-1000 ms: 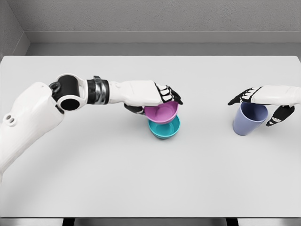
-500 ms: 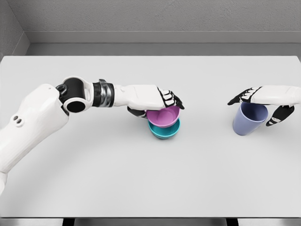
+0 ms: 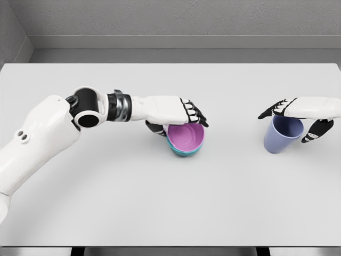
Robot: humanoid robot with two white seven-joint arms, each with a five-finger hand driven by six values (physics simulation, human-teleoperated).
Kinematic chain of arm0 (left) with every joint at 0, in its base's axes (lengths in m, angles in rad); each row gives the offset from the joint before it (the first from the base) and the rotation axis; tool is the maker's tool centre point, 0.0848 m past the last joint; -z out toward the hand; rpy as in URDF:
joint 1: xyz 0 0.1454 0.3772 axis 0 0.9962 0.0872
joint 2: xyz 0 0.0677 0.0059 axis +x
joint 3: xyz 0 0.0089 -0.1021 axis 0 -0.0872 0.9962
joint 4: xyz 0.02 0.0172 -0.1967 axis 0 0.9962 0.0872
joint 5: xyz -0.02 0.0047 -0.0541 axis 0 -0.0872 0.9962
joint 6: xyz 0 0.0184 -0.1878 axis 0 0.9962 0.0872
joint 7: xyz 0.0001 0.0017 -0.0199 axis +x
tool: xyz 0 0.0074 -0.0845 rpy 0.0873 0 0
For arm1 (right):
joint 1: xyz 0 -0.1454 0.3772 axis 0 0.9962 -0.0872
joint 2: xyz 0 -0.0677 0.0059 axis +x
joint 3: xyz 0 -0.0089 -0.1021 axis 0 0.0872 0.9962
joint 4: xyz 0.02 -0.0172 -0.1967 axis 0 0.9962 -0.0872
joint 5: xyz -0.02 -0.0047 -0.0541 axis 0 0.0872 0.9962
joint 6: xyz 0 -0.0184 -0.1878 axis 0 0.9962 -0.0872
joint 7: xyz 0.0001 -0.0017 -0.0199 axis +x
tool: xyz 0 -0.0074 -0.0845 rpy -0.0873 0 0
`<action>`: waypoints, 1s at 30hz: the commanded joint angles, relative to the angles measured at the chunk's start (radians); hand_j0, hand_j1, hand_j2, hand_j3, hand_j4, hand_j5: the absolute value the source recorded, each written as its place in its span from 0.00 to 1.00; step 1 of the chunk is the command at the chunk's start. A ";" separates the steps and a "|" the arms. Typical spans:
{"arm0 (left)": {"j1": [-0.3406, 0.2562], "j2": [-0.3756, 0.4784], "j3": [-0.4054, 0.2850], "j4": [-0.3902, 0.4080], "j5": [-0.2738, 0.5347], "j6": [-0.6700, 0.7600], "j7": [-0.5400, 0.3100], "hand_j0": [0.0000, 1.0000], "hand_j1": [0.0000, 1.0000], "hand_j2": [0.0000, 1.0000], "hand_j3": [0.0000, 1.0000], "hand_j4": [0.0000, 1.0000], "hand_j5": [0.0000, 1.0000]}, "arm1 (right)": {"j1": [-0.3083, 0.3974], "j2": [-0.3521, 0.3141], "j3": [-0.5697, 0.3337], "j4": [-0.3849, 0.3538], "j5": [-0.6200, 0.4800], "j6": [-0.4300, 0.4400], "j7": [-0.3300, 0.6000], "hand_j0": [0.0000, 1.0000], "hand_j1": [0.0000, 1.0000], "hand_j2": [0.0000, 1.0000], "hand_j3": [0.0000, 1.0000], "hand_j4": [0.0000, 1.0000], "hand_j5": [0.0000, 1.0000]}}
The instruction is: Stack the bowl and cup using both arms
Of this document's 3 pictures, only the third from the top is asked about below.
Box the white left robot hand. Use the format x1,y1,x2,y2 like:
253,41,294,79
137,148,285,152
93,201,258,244
142,95,209,138

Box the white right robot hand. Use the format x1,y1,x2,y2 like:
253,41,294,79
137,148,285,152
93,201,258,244
257,97,334,144

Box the pink bowl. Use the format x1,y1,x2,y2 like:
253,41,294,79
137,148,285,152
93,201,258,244
166,123,206,155

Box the lavender blue cup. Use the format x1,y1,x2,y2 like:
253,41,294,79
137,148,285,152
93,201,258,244
264,115,305,155

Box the teal bowl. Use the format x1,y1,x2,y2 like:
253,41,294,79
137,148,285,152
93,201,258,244
166,136,205,159

